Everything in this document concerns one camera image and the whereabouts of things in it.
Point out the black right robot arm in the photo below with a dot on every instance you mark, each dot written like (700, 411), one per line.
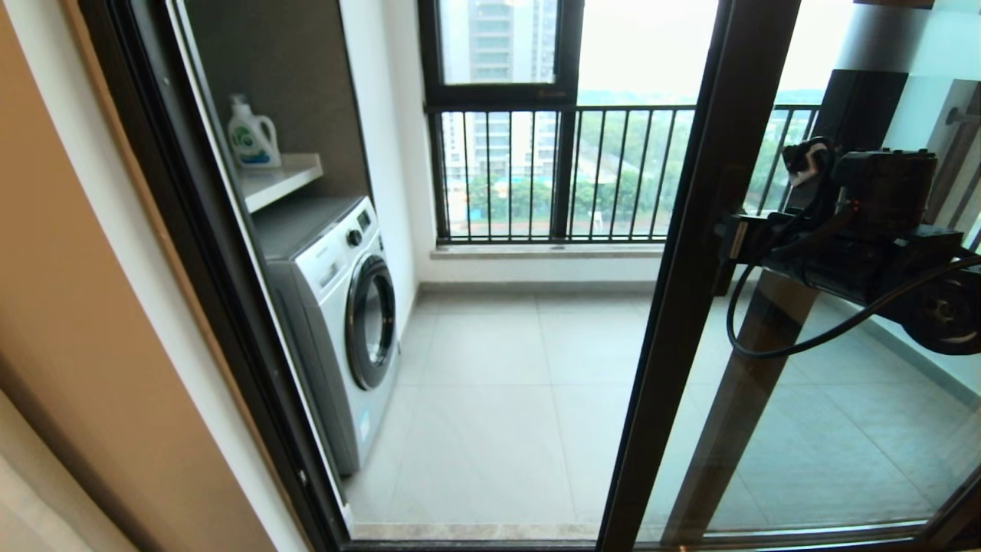
(950, 307)

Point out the white detergent bottle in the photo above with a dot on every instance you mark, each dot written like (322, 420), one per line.
(253, 142)

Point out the dark outer door frame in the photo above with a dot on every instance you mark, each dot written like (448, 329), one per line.
(203, 230)

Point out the stone window sill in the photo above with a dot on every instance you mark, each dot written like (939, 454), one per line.
(536, 251)

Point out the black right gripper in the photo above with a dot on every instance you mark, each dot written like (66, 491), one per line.
(881, 199)

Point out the black metal balcony railing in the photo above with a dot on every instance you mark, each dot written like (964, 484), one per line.
(613, 109)

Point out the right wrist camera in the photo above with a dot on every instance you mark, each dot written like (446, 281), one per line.
(808, 165)

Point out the dark casement window frame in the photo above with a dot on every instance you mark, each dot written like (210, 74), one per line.
(498, 96)

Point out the white front-load washing machine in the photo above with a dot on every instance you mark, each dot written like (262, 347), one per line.
(329, 322)

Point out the dark-framed glass sliding door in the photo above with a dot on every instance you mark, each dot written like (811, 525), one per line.
(736, 92)

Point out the white cabinet shelf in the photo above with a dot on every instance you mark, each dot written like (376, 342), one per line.
(280, 180)

